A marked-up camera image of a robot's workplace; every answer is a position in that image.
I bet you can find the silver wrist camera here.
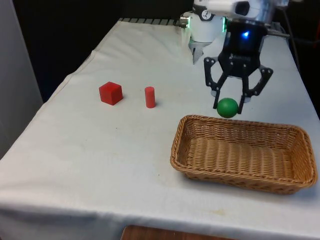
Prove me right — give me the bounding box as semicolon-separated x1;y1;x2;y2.
233;0;275;23

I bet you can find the red cube block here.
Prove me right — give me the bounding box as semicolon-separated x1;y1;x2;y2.
98;81;123;106

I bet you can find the green ball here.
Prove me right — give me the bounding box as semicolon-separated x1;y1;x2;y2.
216;97;239;119

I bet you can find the red cylinder block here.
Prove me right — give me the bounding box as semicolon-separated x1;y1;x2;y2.
144;86;157;109

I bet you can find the wicker basket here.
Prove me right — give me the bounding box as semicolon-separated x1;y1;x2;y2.
169;114;319;196

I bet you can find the black cable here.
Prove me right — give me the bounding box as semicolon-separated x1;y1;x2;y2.
281;4;302;72

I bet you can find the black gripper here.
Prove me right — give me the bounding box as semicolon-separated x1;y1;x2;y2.
203;21;274;115

